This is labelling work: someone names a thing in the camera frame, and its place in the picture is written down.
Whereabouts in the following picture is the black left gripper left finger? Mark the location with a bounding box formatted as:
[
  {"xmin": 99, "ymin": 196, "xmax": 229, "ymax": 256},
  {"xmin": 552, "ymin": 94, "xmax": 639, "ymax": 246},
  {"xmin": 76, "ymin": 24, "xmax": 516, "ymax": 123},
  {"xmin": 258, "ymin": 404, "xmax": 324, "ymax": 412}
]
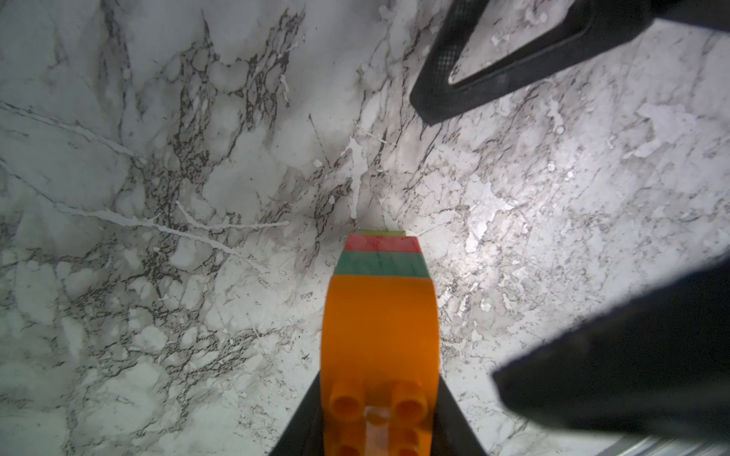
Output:
[{"xmin": 270, "ymin": 374, "xmax": 324, "ymax": 456}]

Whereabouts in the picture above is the lime green lego brick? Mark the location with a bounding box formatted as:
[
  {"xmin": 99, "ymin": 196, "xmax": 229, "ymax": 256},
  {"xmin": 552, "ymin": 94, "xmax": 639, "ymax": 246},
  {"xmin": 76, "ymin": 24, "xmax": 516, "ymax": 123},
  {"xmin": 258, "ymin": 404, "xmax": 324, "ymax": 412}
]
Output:
[{"xmin": 355, "ymin": 230, "xmax": 408, "ymax": 237}]

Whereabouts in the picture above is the red lego brick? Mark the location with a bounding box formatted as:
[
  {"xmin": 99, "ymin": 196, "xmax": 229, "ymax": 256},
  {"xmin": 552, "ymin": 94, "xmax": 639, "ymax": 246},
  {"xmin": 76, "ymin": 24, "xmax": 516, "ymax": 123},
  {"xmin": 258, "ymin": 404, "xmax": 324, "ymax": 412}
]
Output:
[{"xmin": 344, "ymin": 234, "xmax": 422, "ymax": 255}]

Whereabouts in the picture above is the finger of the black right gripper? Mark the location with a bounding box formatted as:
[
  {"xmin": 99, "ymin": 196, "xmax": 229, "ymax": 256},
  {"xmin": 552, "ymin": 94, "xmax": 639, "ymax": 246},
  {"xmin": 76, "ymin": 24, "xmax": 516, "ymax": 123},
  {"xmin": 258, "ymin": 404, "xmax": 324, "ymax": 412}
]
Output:
[
  {"xmin": 410, "ymin": 0, "xmax": 653, "ymax": 125},
  {"xmin": 492, "ymin": 261, "xmax": 729, "ymax": 442}
]

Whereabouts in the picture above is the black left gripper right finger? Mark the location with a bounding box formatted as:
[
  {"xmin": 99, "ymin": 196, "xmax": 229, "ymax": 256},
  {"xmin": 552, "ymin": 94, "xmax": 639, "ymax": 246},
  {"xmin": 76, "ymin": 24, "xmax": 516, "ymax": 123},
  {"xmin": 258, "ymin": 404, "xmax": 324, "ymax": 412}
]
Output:
[{"xmin": 432, "ymin": 376, "xmax": 488, "ymax": 456}]

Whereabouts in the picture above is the orange lego brick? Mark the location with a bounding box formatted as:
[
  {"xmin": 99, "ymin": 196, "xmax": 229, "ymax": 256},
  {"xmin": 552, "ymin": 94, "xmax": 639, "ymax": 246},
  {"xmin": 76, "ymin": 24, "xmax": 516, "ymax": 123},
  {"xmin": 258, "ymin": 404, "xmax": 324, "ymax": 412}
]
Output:
[{"xmin": 321, "ymin": 275, "xmax": 440, "ymax": 455}]

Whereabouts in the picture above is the dark green lego brick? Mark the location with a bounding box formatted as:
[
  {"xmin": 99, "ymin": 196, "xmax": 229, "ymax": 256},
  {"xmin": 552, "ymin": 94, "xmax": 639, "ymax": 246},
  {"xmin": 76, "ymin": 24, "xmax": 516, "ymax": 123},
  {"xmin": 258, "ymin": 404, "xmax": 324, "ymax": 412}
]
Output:
[{"xmin": 334, "ymin": 251, "xmax": 430, "ymax": 279}]

